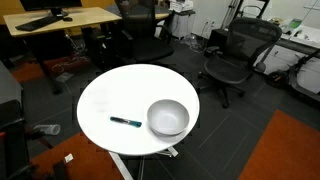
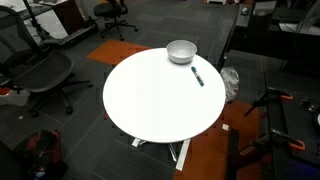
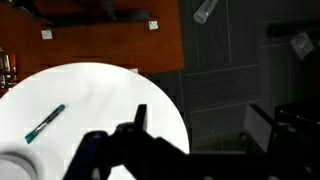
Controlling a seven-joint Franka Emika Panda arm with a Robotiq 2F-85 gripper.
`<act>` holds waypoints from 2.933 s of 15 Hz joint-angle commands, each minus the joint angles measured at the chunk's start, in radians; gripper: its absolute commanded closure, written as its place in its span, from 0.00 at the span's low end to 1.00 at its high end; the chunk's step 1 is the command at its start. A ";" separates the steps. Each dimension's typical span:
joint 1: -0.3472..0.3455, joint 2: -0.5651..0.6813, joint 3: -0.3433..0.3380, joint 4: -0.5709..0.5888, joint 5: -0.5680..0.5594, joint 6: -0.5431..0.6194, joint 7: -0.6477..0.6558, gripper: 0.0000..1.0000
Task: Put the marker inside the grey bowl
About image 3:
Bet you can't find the white paper tag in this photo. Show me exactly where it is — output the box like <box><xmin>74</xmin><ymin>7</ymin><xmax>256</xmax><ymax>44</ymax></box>
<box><xmin>148</xmin><ymin>21</ymin><xmax>159</xmax><ymax>30</ymax></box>

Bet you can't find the white round table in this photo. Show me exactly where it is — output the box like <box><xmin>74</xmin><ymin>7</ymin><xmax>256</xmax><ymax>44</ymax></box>
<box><xmin>0</xmin><ymin>63</ymin><xmax>190</xmax><ymax>180</ymax></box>

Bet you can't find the grey bowl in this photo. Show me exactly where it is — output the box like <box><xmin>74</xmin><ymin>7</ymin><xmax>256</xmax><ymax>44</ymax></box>
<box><xmin>0</xmin><ymin>154</ymin><xmax>37</xmax><ymax>180</ymax></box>

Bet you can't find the teal capped marker pen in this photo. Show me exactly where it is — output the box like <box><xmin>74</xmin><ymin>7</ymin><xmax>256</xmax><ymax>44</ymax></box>
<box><xmin>25</xmin><ymin>104</ymin><xmax>66</xmax><ymax>144</ymax></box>

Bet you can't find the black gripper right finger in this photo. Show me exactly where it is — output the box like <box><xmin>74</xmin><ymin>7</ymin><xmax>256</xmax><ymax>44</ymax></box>
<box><xmin>134</xmin><ymin>104</ymin><xmax>147</xmax><ymax>131</ymax></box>

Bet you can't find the clear plastic bottle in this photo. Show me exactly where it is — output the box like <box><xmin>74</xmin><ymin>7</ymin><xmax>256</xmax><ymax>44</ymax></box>
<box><xmin>193</xmin><ymin>0</ymin><xmax>219</xmax><ymax>24</ymax></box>

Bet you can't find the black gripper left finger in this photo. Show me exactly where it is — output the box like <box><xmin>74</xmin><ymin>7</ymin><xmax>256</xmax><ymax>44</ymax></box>
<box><xmin>63</xmin><ymin>131</ymin><xmax>110</xmax><ymax>180</ymax></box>

